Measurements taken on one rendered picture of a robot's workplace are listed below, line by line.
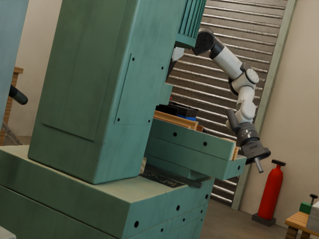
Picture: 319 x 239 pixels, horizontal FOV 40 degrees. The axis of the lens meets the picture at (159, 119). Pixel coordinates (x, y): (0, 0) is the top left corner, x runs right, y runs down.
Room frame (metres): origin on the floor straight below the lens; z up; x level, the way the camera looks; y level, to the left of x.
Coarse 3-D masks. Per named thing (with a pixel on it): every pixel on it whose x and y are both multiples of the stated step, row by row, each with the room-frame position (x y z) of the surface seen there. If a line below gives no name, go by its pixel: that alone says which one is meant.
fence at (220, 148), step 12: (156, 120) 1.33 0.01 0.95; (156, 132) 1.33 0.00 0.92; (168, 132) 1.31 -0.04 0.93; (180, 132) 1.29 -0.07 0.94; (192, 132) 1.28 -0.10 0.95; (180, 144) 1.29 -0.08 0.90; (192, 144) 1.27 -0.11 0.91; (204, 144) 1.26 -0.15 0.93; (216, 144) 1.24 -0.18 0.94; (228, 144) 1.23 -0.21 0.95; (216, 156) 1.24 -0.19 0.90; (228, 156) 1.22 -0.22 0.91
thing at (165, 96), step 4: (164, 84) 1.37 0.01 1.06; (168, 84) 1.39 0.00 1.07; (164, 88) 1.37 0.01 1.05; (168, 88) 1.40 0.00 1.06; (164, 92) 1.38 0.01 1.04; (168, 92) 1.40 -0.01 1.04; (164, 96) 1.38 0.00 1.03; (168, 96) 1.41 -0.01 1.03; (160, 100) 1.37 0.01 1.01; (164, 100) 1.39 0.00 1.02; (168, 100) 1.42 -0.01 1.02; (160, 104) 1.38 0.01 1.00; (164, 104) 1.40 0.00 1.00
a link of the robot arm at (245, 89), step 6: (240, 78) 2.04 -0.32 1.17; (246, 78) 2.01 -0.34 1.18; (234, 84) 2.06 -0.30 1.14; (240, 84) 2.04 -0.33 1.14; (246, 84) 2.02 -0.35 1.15; (252, 84) 2.02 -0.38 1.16; (234, 90) 2.06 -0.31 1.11; (240, 90) 2.01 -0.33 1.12; (246, 90) 1.98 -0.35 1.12; (252, 90) 2.00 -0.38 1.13; (240, 96) 1.96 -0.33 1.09; (246, 96) 1.95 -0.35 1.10; (252, 96) 1.98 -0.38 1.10
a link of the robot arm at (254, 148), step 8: (240, 136) 1.79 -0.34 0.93; (248, 136) 1.76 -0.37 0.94; (256, 136) 1.77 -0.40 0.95; (240, 144) 1.79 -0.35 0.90; (248, 144) 1.76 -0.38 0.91; (256, 144) 1.76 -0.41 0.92; (248, 152) 1.75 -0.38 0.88; (256, 152) 1.73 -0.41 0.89; (264, 152) 1.72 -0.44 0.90; (248, 160) 1.75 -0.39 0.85
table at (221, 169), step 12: (156, 144) 1.32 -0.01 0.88; (168, 144) 1.31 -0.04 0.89; (156, 156) 1.32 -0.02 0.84; (168, 156) 1.30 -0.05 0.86; (180, 156) 1.29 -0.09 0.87; (192, 156) 1.27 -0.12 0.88; (204, 156) 1.25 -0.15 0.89; (240, 156) 1.38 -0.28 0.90; (192, 168) 1.27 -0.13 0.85; (204, 168) 1.25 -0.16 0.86; (216, 168) 1.23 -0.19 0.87; (228, 168) 1.24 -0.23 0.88; (240, 168) 1.37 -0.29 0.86
